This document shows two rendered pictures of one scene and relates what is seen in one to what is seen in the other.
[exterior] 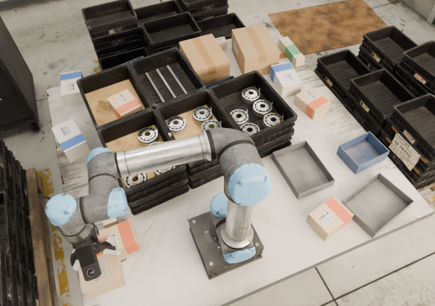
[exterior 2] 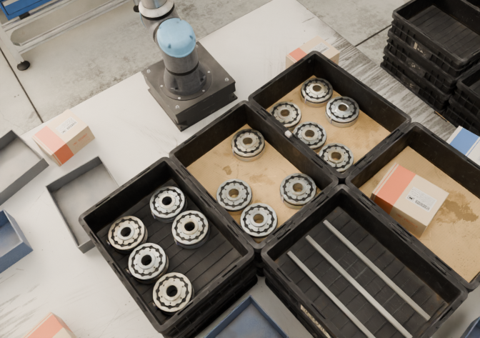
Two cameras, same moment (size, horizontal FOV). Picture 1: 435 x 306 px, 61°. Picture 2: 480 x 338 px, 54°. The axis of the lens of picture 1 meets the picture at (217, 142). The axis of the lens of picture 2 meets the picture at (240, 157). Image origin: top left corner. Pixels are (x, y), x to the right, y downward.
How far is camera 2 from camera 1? 187 cm
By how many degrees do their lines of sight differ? 71
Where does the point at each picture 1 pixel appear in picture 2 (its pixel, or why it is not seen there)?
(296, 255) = (110, 101)
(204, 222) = (214, 81)
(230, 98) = not seen: hidden behind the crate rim
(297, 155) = not seen: hidden behind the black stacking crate
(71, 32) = not seen: outside the picture
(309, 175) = (81, 200)
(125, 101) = (406, 194)
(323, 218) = (69, 124)
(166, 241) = (261, 81)
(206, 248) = (204, 58)
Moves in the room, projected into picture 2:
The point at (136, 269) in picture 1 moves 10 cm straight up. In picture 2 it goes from (281, 52) to (281, 32)
